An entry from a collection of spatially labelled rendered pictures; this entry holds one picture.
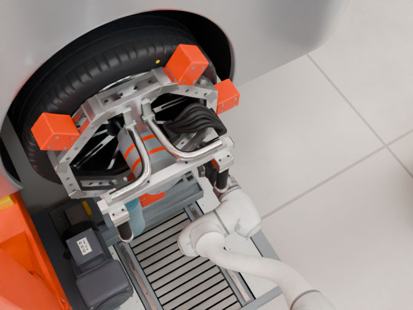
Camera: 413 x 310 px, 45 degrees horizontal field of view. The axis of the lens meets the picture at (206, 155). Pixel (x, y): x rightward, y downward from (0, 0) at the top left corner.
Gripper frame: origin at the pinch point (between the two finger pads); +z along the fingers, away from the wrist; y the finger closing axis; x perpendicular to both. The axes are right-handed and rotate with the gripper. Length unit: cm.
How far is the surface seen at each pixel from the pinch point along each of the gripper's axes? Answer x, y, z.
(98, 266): 19, -54, -18
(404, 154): -121, 30, -30
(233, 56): 8.6, 34.2, 6.0
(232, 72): 1.2, 27.7, 6.6
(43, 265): 49, -43, -19
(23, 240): 53, -42, -9
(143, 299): -11, -70, -30
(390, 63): -143, 53, 19
